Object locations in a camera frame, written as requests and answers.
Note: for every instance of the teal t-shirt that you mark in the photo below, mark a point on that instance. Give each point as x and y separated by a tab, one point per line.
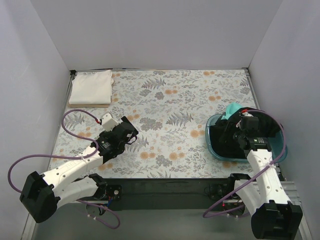
230	110

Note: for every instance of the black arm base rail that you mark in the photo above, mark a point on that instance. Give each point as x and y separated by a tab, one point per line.
164	193

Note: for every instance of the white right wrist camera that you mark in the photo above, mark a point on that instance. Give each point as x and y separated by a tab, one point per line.
245	114

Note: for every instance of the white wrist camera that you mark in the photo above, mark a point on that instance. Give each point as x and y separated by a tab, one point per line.
245	114
108	123

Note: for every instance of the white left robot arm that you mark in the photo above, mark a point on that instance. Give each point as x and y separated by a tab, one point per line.
43	194

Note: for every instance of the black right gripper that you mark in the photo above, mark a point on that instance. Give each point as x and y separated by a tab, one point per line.
230	128

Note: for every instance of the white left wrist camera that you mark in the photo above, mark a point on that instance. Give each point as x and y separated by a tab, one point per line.
108	123

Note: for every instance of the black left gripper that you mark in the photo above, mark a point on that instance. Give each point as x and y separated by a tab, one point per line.
128	130

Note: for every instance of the teal plastic basket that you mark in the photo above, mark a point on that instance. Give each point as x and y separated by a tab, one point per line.
221	145

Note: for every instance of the floral patterned table mat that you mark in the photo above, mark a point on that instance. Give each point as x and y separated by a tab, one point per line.
170	109

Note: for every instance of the brown cardboard board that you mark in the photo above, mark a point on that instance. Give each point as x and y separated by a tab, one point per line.
87	105

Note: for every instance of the black t-shirt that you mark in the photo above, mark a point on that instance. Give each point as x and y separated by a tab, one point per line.
257	142

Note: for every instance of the folded white t-shirt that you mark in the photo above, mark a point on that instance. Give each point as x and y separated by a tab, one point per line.
92	88

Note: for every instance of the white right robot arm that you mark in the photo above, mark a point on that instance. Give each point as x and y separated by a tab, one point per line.
273	215

